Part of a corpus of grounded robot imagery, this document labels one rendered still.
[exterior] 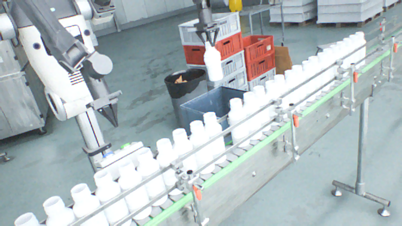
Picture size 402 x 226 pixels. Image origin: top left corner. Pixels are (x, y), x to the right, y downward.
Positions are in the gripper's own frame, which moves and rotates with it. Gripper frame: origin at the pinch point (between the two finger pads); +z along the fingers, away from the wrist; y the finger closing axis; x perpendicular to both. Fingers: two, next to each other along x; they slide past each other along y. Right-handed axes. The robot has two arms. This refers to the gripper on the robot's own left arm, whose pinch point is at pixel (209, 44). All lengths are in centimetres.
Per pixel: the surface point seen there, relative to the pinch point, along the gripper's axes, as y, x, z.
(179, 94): 150, -67, 71
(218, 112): 31, -22, 47
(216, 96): 31, -23, 37
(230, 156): -33, 25, 30
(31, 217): -34, 81, 17
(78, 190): -33, 70, 16
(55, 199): -33, 75, 16
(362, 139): -25, -83, 75
